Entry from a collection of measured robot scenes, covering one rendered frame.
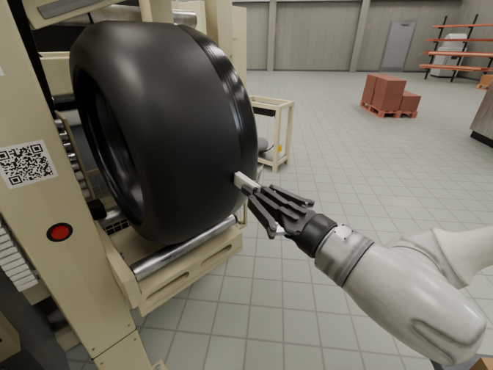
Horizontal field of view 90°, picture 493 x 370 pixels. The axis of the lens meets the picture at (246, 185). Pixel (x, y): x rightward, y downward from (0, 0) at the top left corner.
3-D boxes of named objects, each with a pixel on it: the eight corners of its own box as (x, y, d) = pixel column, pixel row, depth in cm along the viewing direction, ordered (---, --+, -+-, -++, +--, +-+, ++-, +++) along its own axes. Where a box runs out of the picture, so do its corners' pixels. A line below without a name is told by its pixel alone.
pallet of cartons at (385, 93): (394, 106, 612) (403, 73, 576) (417, 119, 510) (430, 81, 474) (359, 104, 621) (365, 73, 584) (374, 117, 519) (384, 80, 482)
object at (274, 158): (275, 172, 304) (279, 106, 263) (237, 161, 334) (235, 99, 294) (288, 163, 328) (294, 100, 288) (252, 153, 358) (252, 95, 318)
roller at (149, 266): (134, 286, 61) (128, 271, 60) (129, 280, 65) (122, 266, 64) (239, 224, 82) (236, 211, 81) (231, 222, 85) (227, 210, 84)
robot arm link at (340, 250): (354, 262, 34) (318, 236, 37) (334, 297, 39) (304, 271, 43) (381, 231, 39) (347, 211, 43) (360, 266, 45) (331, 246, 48)
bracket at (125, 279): (133, 310, 60) (122, 283, 55) (86, 230, 85) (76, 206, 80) (146, 301, 62) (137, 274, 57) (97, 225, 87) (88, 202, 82)
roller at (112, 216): (99, 231, 79) (93, 218, 78) (96, 228, 82) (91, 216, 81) (193, 191, 99) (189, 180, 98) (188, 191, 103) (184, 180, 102)
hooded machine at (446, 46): (456, 78, 1044) (474, 33, 962) (438, 78, 1051) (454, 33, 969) (444, 75, 1115) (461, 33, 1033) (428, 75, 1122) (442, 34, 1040)
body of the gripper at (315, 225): (346, 216, 43) (303, 189, 48) (319, 239, 38) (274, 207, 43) (333, 244, 47) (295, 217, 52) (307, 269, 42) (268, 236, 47)
